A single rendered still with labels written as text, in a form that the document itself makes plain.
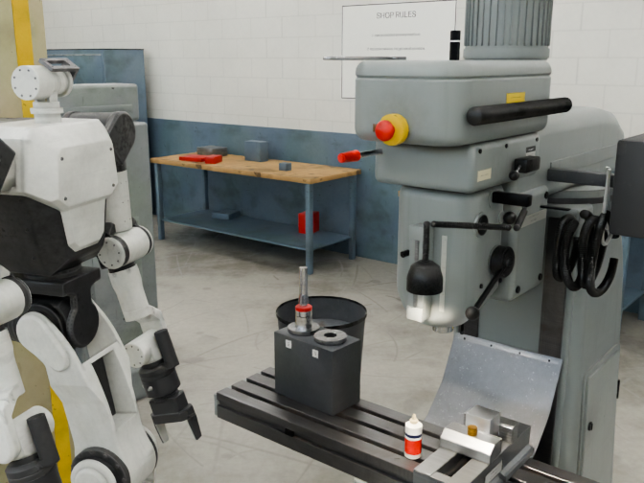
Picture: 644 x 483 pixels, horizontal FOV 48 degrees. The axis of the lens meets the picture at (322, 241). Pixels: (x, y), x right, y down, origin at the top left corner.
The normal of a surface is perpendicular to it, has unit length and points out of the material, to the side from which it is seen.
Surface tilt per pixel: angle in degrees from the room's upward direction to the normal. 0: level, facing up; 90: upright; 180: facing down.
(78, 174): 90
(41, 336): 90
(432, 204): 90
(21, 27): 90
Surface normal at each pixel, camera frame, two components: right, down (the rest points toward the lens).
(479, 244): 0.78, 0.15
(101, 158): 0.95, 0.07
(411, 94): -0.62, 0.19
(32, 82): -0.30, 0.23
